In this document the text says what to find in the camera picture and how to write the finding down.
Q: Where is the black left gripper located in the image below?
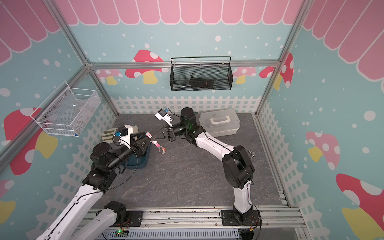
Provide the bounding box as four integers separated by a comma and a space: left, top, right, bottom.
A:
107, 131, 152, 171

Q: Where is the pink beaded bracelet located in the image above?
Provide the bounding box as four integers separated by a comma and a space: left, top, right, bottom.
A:
145, 131, 167, 156

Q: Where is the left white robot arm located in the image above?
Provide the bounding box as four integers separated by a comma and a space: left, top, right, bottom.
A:
38, 133, 150, 240

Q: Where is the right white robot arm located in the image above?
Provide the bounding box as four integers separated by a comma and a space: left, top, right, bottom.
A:
146, 107, 255, 223

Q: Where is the translucent white storage box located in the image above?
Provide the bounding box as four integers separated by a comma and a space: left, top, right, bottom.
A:
199, 109, 240, 137

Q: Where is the teal plastic tray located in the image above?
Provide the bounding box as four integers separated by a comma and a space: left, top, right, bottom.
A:
125, 147, 151, 170

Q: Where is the beige work glove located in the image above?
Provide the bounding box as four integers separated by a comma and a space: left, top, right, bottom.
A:
101, 125, 138, 146

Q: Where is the black item in basket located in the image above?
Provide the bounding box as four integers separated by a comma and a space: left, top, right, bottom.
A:
189, 78, 215, 89

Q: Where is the green circuit board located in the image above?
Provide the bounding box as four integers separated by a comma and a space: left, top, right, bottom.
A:
114, 229, 129, 238

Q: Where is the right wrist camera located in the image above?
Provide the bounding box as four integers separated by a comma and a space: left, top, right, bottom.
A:
155, 109, 173, 127

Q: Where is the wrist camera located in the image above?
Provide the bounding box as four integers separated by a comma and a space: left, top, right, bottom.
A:
115, 125, 133, 148
155, 109, 173, 127

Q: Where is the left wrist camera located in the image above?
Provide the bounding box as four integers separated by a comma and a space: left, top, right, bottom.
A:
115, 125, 133, 148

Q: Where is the black wire wall basket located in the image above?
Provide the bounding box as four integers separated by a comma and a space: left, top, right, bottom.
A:
170, 56, 234, 92

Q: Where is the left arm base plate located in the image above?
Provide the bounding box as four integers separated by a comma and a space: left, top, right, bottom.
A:
119, 211, 144, 228

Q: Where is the white wire wall basket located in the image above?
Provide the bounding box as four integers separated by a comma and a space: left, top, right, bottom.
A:
30, 82, 101, 137

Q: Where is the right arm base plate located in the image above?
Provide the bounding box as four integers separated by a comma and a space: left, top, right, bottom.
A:
219, 208, 263, 227

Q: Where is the grey cable duct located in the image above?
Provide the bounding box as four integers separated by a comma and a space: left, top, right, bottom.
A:
96, 229, 240, 240

